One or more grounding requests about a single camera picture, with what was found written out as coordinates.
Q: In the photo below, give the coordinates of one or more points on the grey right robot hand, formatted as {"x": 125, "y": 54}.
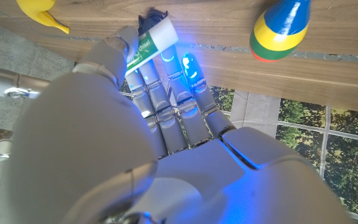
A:
{"x": 8, "y": 82}

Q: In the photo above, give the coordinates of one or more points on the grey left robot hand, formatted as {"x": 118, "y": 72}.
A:
{"x": 104, "y": 140}

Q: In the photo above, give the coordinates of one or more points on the white green chisel marker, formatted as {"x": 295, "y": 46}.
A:
{"x": 155, "y": 40}

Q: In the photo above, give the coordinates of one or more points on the yellow toy banana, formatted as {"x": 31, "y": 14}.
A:
{"x": 39, "y": 7}

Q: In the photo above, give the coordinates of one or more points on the black hair claw clip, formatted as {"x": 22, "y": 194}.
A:
{"x": 148, "y": 20}

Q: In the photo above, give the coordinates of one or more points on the colourful striped wooden maraca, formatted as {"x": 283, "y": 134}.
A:
{"x": 278, "y": 31}

